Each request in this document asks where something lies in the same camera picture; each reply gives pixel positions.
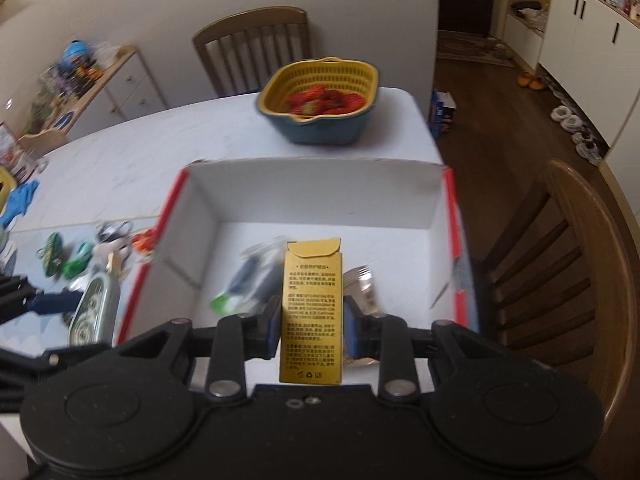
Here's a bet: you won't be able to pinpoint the silver foil packet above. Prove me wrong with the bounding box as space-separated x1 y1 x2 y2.
344 266 383 367

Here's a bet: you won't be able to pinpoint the blue box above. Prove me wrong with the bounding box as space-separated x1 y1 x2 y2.
429 90 457 140

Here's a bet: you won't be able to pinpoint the teal keychain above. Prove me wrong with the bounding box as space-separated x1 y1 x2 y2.
62 242 96 281

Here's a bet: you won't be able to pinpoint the red white cardboard box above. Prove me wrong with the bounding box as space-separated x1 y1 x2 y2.
116 159 481 386

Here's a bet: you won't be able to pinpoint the cartoon face plush pendant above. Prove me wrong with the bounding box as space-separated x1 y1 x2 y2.
94 242 132 277

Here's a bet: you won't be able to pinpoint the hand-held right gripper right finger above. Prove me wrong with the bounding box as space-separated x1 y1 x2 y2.
343 294 483 403

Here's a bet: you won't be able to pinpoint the silver foil wrapped item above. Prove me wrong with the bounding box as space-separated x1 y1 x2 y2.
95 220 133 246

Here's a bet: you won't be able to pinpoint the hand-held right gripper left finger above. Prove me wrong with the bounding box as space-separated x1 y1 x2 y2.
117 294 284 403

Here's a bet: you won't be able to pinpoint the pile of red strawberries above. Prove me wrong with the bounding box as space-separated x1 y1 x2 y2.
286 85 366 116

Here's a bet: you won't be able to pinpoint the wooden white sideboard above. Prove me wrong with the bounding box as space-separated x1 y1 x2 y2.
0 45 168 151

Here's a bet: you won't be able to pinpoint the white cabinet black handles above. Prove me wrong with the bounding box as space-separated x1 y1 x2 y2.
537 0 640 158

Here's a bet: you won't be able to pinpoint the orange red keychain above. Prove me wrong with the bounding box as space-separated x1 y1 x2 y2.
131 227 161 261

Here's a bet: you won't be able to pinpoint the row of white shoes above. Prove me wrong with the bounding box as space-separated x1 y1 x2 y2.
547 77 606 166

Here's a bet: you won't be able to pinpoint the blue round toy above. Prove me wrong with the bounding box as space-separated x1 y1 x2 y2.
62 40 98 68

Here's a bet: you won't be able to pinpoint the clear plastic bag dark item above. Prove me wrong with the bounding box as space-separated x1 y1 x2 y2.
210 240 288 318

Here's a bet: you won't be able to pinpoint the blue cloth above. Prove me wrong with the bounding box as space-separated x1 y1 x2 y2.
0 180 40 228

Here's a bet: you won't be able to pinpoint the patterned doormat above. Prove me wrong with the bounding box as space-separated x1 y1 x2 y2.
437 35 513 66

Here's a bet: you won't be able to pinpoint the yellow carton box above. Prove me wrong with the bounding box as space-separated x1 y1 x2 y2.
278 237 345 386

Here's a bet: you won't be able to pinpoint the green tassel keychain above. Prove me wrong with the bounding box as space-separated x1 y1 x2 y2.
37 232 66 278

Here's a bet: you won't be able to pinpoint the yellow colander in blue bowl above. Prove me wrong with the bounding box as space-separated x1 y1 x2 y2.
256 56 381 146

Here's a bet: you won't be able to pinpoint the low white shelf bench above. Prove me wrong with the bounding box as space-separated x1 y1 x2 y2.
502 0 546 68

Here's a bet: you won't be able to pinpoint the wooden slat back chair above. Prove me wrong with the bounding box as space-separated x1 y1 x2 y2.
480 159 633 461
192 6 313 98

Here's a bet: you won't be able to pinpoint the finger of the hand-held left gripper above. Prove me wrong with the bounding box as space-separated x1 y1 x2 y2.
0 342 114 391
0 274 85 320

